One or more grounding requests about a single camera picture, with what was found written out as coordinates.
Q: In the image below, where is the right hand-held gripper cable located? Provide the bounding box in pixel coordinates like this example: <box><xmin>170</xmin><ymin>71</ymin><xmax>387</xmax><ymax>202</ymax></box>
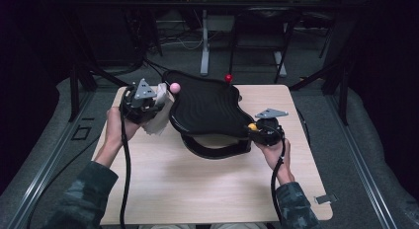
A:
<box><xmin>270</xmin><ymin>123</ymin><xmax>287</xmax><ymax>224</ymax></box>

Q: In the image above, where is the white desk leg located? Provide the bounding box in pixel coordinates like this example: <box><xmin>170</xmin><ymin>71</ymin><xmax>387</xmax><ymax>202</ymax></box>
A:
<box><xmin>274</xmin><ymin>50</ymin><xmax>288</xmax><ymax>78</ymax></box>
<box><xmin>200</xmin><ymin>9</ymin><xmax>210</xmax><ymax>76</ymax></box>

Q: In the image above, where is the tangle of floor cables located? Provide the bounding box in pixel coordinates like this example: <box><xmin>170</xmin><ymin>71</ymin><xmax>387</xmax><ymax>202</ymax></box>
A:
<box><xmin>141</xmin><ymin>21</ymin><xmax>206</xmax><ymax>79</ymax></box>

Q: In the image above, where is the aluminium floor rail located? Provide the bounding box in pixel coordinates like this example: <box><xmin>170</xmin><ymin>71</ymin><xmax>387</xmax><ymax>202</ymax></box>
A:
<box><xmin>327</xmin><ymin>90</ymin><xmax>401</xmax><ymax>229</ymax></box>
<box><xmin>4</xmin><ymin>90</ymin><xmax>100</xmax><ymax>229</ymax></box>

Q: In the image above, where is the person's right leg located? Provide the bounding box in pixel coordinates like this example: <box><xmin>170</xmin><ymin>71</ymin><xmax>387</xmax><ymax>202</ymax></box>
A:
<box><xmin>210</xmin><ymin>223</ymin><xmax>268</xmax><ymax>229</ymax></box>

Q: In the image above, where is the grey metal table bracket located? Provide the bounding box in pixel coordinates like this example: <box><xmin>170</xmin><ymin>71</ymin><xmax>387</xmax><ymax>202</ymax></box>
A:
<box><xmin>314</xmin><ymin>193</ymin><xmax>338</xmax><ymax>204</ymax></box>

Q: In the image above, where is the light grey box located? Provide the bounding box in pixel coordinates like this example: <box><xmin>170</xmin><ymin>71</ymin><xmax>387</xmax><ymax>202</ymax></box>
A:
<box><xmin>207</xmin><ymin>15</ymin><xmax>235</xmax><ymax>33</ymax></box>

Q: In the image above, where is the hand-held gripper cable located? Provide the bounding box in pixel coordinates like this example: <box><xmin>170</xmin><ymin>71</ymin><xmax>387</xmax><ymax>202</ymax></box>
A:
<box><xmin>119</xmin><ymin>85</ymin><xmax>133</xmax><ymax>229</ymax></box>
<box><xmin>270</xmin><ymin>123</ymin><xmax>287</xmax><ymax>224</ymax></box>

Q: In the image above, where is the black metal crossbar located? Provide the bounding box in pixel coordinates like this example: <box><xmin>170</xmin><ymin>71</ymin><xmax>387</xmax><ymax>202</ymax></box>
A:
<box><xmin>48</xmin><ymin>0</ymin><xmax>364</xmax><ymax>10</ymax></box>

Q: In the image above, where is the black metal stand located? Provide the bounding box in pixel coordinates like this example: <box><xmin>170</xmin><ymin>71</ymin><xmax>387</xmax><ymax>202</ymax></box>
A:
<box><xmin>67</xmin><ymin>59</ymin><xmax>134</xmax><ymax>123</ymax></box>
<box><xmin>290</xmin><ymin>62</ymin><xmax>350</xmax><ymax>126</ymax></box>

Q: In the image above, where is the thin black floor cable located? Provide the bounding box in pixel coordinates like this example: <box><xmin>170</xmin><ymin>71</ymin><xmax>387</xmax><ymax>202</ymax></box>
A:
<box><xmin>26</xmin><ymin>136</ymin><xmax>100</xmax><ymax>229</ymax></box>

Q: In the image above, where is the person's left hand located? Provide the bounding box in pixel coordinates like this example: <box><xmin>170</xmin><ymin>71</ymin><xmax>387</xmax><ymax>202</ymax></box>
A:
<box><xmin>104</xmin><ymin>106</ymin><xmax>142</xmax><ymax>145</ymax></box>

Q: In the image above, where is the black wavy tray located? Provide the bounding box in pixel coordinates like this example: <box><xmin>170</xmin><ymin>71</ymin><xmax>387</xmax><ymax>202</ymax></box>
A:
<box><xmin>162</xmin><ymin>69</ymin><xmax>256</xmax><ymax>139</ymax></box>

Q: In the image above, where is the grey cleaning cloth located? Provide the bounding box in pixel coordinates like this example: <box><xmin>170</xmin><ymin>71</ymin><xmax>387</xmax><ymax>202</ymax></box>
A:
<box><xmin>141</xmin><ymin>82</ymin><xmax>175</xmax><ymax>136</ymax></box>

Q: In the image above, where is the black chair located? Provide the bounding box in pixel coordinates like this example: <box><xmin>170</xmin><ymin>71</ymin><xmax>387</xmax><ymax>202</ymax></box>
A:
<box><xmin>228</xmin><ymin>7</ymin><xmax>302</xmax><ymax>85</ymax></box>

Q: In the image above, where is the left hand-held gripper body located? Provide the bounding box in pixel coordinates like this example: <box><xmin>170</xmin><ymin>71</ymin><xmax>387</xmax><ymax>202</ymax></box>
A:
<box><xmin>120</xmin><ymin>78</ymin><xmax>165</xmax><ymax>125</ymax></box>

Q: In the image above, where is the left hand-held gripper cable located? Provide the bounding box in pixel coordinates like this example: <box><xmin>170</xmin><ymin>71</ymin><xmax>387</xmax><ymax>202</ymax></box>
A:
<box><xmin>119</xmin><ymin>85</ymin><xmax>133</xmax><ymax>229</ymax></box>

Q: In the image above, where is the person's right hand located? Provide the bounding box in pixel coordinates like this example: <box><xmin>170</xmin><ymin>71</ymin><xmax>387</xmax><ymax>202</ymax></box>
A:
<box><xmin>255</xmin><ymin>138</ymin><xmax>296</xmax><ymax>187</ymax></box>

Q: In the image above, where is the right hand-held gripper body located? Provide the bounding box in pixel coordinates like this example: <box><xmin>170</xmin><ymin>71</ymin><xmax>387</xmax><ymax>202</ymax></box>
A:
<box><xmin>254</xmin><ymin>108</ymin><xmax>290</xmax><ymax>147</ymax></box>

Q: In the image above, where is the black curved tray base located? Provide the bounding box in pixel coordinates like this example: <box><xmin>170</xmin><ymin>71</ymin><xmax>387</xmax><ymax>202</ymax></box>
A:
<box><xmin>180</xmin><ymin>133</ymin><xmax>253</xmax><ymax>160</ymax></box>

